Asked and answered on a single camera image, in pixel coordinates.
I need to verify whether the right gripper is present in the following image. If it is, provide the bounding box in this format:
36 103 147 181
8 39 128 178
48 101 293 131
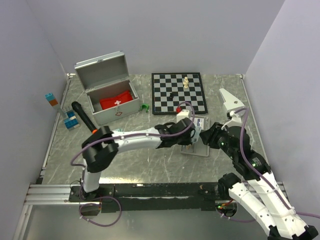
199 121 238 160

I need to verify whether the white gauze pad packet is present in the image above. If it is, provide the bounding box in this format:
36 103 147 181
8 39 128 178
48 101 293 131
193 117 205 129

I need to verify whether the grey plastic tray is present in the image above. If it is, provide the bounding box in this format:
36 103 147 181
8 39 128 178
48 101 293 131
180 115 210 157

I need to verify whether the red first aid kit pouch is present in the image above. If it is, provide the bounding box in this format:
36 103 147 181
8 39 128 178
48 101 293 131
99 90 133 110

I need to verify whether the metal first aid case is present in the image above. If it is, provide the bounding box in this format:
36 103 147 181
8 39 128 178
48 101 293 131
74 51 140 126

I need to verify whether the teal striped wipe packet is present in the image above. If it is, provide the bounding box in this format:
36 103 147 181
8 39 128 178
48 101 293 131
191 126 203 144

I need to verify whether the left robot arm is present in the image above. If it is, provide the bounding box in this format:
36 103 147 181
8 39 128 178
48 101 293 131
80 117 202 201

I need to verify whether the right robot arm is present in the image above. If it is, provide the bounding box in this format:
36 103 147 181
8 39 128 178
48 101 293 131
199 122 319 240

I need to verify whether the green plastic clip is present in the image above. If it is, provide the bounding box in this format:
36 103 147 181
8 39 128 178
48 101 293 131
139 103 150 113

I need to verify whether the white plastic wedge housing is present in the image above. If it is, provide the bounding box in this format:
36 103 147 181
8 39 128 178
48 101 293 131
219 88 245 117

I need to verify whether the black grey chessboard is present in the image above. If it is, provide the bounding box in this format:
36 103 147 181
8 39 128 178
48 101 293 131
151 72 208 115

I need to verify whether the toy brick tower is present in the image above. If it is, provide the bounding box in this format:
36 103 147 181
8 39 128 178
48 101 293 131
45 92 80 131

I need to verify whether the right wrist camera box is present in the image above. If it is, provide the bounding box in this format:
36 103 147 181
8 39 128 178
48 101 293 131
226 111 243 128

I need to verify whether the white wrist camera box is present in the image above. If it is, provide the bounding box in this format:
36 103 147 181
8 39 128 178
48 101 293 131
176 109 191 123

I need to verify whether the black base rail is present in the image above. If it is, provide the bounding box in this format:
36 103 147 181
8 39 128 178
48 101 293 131
68 182 231 213

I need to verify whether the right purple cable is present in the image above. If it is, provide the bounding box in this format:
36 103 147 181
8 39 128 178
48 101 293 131
217 107 320 223

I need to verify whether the purple cable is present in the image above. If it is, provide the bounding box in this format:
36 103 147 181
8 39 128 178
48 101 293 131
217 107 320 223
69 101 196 227

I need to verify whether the black microphone orange ring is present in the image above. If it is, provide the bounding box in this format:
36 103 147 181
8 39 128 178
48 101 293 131
71 100 99 135

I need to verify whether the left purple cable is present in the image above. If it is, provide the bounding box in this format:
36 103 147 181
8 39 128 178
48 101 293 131
69 101 196 227

